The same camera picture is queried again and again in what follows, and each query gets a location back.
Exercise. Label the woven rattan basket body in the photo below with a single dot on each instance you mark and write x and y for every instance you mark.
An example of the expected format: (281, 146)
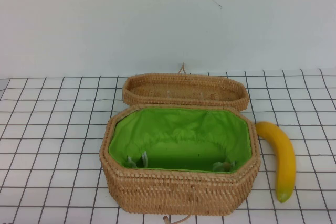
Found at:
(168, 192)

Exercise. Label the yellow plastic banana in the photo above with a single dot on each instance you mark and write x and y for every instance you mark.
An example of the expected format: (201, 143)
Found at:
(284, 153)

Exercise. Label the woven rattan basket lid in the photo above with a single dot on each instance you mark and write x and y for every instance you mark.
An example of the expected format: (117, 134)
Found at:
(183, 100)

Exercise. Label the rattan loop on lid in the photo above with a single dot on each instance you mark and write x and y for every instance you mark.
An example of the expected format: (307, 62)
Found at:
(183, 68)

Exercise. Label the green fabric basket lining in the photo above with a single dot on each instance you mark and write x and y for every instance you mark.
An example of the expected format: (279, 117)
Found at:
(183, 129)

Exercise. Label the white black-grid tablecloth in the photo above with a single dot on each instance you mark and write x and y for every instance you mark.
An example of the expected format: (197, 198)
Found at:
(52, 142)

